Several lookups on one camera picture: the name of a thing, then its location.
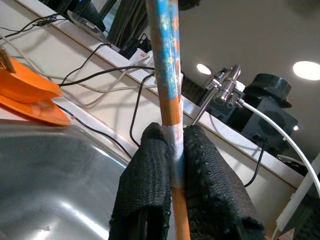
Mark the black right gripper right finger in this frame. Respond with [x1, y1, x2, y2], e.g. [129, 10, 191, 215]
[182, 124, 266, 240]

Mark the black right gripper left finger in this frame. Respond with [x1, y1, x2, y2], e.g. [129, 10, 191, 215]
[108, 122, 173, 240]

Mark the chrome kitchen faucet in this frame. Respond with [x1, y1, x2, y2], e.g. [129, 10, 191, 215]
[191, 64, 246, 126]

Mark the stainless steel sink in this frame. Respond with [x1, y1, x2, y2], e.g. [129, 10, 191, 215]
[0, 123, 176, 240]

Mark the white plug adapter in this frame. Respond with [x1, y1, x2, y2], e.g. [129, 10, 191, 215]
[129, 48, 155, 67]

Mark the black plug adapter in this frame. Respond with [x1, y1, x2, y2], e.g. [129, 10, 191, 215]
[118, 33, 151, 60]

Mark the orange bowl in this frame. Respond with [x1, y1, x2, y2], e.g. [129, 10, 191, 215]
[0, 57, 64, 105]

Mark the wooden utensil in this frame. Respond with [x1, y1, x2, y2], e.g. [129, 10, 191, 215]
[0, 47, 16, 75]

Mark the black power cable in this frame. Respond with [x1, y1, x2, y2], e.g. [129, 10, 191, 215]
[59, 65, 156, 88]
[56, 104, 133, 160]
[0, 13, 67, 40]
[129, 72, 155, 148]
[244, 143, 266, 188]

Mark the white water hose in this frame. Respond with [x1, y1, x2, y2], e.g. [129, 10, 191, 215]
[237, 98, 320, 200]

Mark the white power cable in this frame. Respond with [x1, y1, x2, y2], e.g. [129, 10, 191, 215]
[0, 34, 157, 107]

